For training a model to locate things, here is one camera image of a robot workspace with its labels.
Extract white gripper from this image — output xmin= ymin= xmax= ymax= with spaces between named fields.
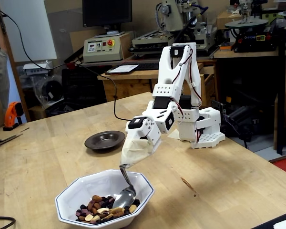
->
xmin=120 ymin=116 xmax=163 ymax=167

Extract metal spoon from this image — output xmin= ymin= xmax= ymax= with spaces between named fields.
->
xmin=112 ymin=164 xmax=137 ymax=209

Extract brown metal plate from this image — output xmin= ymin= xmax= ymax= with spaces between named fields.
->
xmin=84 ymin=130 xmax=126 ymax=150

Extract white octagonal bowl blue rim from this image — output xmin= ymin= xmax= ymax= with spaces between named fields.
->
xmin=55 ymin=169 xmax=155 ymax=227

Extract wooden desk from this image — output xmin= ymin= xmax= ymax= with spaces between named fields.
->
xmin=97 ymin=62 xmax=217 ymax=102

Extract trail mix heap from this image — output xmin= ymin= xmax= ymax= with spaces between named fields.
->
xmin=75 ymin=195 xmax=141 ymax=225

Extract black plastic crate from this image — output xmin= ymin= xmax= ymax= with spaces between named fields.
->
xmin=61 ymin=68 xmax=108 ymax=111

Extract white paper sheet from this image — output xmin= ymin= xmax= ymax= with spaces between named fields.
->
xmin=104 ymin=64 xmax=140 ymax=75

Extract black keyboard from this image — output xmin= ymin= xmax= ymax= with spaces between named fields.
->
xmin=133 ymin=62 xmax=161 ymax=71

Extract beige control box red button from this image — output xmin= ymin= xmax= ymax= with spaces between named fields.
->
xmin=82 ymin=31 xmax=132 ymax=63

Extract clear plastic bag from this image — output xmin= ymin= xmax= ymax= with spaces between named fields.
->
xmin=30 ymin=75 xmax=64 ymax=104

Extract small cardboard box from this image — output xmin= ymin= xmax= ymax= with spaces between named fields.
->
xmin=28 ymin=104 xmax=48 ymax=121

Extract white plastic box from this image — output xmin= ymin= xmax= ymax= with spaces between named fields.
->
xmin=23 ymin=61 xmax=53 ymax=76

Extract orange and black clamp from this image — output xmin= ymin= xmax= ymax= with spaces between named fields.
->
xmin=2 ymin=102 xmax=24 ymax=131

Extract wooden shelf board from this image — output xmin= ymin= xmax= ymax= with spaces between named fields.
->
xmin=213 ymin=49 xmax=281 ymax=59

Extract flat cardboard sheet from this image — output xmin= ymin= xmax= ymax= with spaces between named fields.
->
xmin=0 ymin=125 xmax=31 ymax=149

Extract orange block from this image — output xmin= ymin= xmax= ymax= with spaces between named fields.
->
xmin=219 ymin=42 xmax=235 ymax=51

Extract beige CNC milling machine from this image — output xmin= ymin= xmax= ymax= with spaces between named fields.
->
xmin=129 ymin=0 xmax=219 ymax=57

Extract black computer monitor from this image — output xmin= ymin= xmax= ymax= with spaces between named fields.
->
xmin=82 ymin=0 xmax=133 ymax=37

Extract black flat panel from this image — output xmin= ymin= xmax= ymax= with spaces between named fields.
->
xmin=251 ymin=209 xmax=286 ymax=229

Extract brown cardboard box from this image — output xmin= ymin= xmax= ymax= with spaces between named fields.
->
xmin=216 ymin=10 xmax=244 ymax=31

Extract standing person grey trousers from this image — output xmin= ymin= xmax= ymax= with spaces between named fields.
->
xmin=0 ymin=8 xmax=10 ymax=113

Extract white board panel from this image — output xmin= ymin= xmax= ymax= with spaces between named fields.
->
xmin=0 ymin=0 xmax=58 ymax=63

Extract black scroll saw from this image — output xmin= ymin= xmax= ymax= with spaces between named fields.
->
xmin=225 ymin=0 xmax=280 ymax=53

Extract green tool case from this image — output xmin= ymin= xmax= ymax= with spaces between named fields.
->
xmin=262 ymin=8 xmax=286 ymax=26

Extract black power cable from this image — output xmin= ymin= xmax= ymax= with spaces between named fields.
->
xmin=75 ymin=62 xmax=134 ymax=122

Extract black looped cable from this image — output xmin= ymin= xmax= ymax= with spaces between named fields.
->
xmin=0 ymin=216 xmax=17 ymax=229

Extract black metal rack frame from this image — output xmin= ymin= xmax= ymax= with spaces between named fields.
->
xmin=276 ymin=27 xmax=286 ymax=156

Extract thin black hanging cable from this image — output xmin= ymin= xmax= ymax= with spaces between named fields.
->
xmin=0 ymin=3 xmax=69 ymax=71

